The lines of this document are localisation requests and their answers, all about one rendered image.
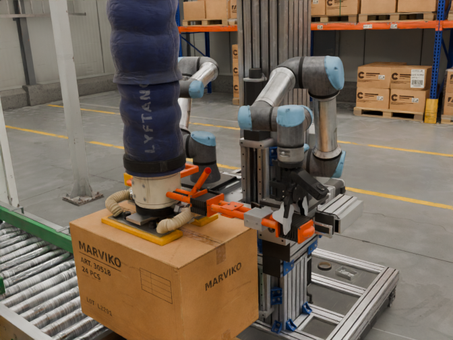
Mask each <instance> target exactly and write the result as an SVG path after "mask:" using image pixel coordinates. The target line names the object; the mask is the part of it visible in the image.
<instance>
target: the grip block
mask: <svg viewBox="0 0 453 340"><path fill-rule="evenodd" d="M189 199H190V210H191V212H192V213H196V214H199V215H203V216H206V213H207V217H211V216H212V215H215V214H216V213H218V212H216V211H213V210H211V209H210V207H211V205H212V204H215V205H218V203H219V201H220V200H222V201H224V194H223V193H220V192H215V191H212V190H207V189H205V190H202V191H200V192H197V193H195V194H192V195H190V196H189Z"/></svg>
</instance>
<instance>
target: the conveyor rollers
mask: <svg viewBox="0 0 453 340"><path fill-rule="evenodd" d="M0 276H1V277H3V281H4V285H5V291H6V292H5V293H3V294H1V295H0V302H1V303H2V304H3V305H5V306H7V307H8V308H9V309H11V310H12V311H14V312H15V313H16V314H18V315H20V316H21V317H22V318H24V319H25V320H27V321H28V322H30V323H31V324H33V325H34V326H35V327H37V328H38V329H40V330H41V331H43V332H44V333H46V334H47V335H48V336H50V337H52V336H54V335H55V336H54V337H52V338H53V339H54V340H72V339H75V338H76V337H78V336H79V335H81V334H82V333H85V332H86V331H88V330H90V329H91V328H93V327H95V326H96V325H98V324H100V323H99V322H97V321H96V320H94V319H93V318H90V317H87V315H86V314H84V313H83V312H82V308H81V302H80V293H79V288H78V279H77V274H76V266H75V260H74V255H73V254H72V253H71V252H68V251H66V250H64V249H62V248H60V247H58V246H55V245H53V244H51V243H49V242H47V241H45V240H43V239H40V238H39V237H36V236H35V235H32V234H30V233H28V232H26V231H24V230H22V229H19V228H17V227H15V226H13V225H11V224H9V223H6V222H5V221H2V220H1V219H0ZM78 308H80V309H78ZM77 309H78V310H77ZM69 313H71V314H69ZM62 317H63V318H62ZM86 317H87V318H86ZM60 318H61V319H60ZM84 318H86V319H84ZM82 319H84V320H82ZM81 320H82V321H81ZM55 321H56V322H55ZM79 321H80V322H79ZM52 322H53V323H52ZM77 322H79V323H77ZM76 323H77V324H76ZM73 324H75V325H73ZM71 325H73V326H72V327H71ZM46 326H47V327H46ZM68 327H70V328H68ZM66 328H68V329H66ZM65 329H66V330H65ZM63 330H65V331H63ZM107 330H109V328H107V327H105V326H104V325H103V324H100V325H99V326H97V327H95V328H94V329H92V330H91V331H88V332H87V333H85V334H84V335H82V336H81V337H78V338H77V339H75V340H92V339H94V338H95V337H97V336H99V335H100V334H102V333H104V332H105V331H107ZM61 331H63V332H61ZM60 332H61V333H60ZM57 333H59V334H58V335H56V334H57Z"/></svg>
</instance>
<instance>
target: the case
mask: <svg viewBox="0 0 453 340"><path fill-rule="evenodd" d="M111 214H112V213H111V212H110V211H109V210H108V209H107V208H105V209H103V210H100V211H98V212H94V213H92V214H90V215H87V216H85V217H82V218H79V219H76V220H74V221H71V222H69V228H70V233H71V241H72V246H73V255H74V260H75V269H76V274H77V279H78V288H79V293H80V302H81V307H82V312H83V313H84V314H86V315H87V316H89V317H90V318H93V319H94V320H96V321H97V322H99V323H100V324H103V325H104V326H105V327H107V328H109V329H110V330H112V331H114V332H116V333H117V334H119V335H120V336H122V337H124V338H126V339H127V340H232V339H234V338H235V337H236V336H237V335H238V334H240V333H241V332H242V331H244V330H245V329H246V328H247V327H248V326H250V325H251V324H252V323H254V322H255V321H256V320H257V319H258V318H259V312H258V243H257V230H256V229H252V228H249V227H245V226H244V221H243V220H240V219H236V218H233V219H231V218H228V217H224V216H222V215H221V214H220V213H217V214H218V219H216V220H214V221H212V222H210V223H208V224H206V225H204V226H202V227H199V226H197V225H193V224H191V223H190V224H188V223H186V224H184V225H183V226H181V227H178V229H177V230H179V231H182V232H183V236H182V237H180V238H178V239H176V240H174V241H172V242H169V243H167V244H165V245H163V246H160V245H158V244H155V243H153V242H150V241H148V240H146V239H143V238H140V237H138V236H135V235H132V234H130V233H127V232H125V231H122V230H120V229H117V228H115V227H111V226H110V225H107V224H104V223H102V222H101V219H102V218H103V217H106V216H108V215H111Z"/></svg>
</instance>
